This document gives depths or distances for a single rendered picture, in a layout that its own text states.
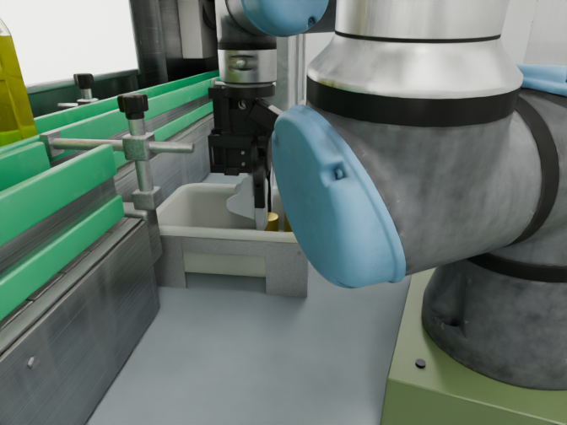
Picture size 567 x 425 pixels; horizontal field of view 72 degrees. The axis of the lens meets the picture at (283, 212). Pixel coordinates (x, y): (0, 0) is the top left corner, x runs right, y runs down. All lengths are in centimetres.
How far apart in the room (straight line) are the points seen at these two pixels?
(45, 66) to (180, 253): 42
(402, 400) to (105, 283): 28
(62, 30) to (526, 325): 80
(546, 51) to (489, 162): 469
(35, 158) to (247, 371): 30
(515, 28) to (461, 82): 409
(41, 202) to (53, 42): 51
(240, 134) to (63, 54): 41
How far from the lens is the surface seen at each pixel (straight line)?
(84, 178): 39
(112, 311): 42
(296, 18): 40
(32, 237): 35
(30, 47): 78
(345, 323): 49
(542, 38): 489
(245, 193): 55
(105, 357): 42
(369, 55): 20
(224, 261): 52
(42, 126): 63
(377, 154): 20
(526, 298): 35
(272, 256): 50
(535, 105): 29
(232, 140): 53
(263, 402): 41
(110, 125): 62
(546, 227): 30
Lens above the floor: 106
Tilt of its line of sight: 24 degrees down
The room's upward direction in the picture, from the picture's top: straight up
